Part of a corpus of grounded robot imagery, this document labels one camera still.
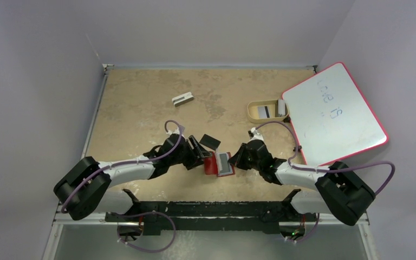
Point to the white grey card reader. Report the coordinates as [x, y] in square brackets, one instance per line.
[182, 99]

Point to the black credit card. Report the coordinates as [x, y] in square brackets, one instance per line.
[210, 142]
[224, 168]

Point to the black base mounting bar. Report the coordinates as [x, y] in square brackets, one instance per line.
[268, 217]

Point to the aluminium table frame rail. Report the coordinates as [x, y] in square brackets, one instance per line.
[335, 189]

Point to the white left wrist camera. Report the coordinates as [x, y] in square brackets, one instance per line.
[177, 131]

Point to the loose card in tray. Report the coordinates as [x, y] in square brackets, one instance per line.
[263, 112]

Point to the pink-framed whiteboard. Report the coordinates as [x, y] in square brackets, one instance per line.
[331, 118]

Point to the stack of white cards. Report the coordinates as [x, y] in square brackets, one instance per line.
[281, 108]

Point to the red card holder wallet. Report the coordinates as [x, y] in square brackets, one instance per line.
[211, 166]

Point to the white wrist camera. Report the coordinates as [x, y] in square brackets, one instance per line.
[254, 134]
[177, 131]

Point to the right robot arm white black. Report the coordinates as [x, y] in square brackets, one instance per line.
[328, 189]

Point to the beige oval tray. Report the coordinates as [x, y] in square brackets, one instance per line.
[252, 111]

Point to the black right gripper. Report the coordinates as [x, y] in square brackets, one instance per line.
[240, 160]

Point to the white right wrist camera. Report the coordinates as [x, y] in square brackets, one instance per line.
[254, 134]

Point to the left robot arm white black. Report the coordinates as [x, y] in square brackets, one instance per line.
[81, 190]

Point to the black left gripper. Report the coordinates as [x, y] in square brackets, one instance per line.
[196, 155]

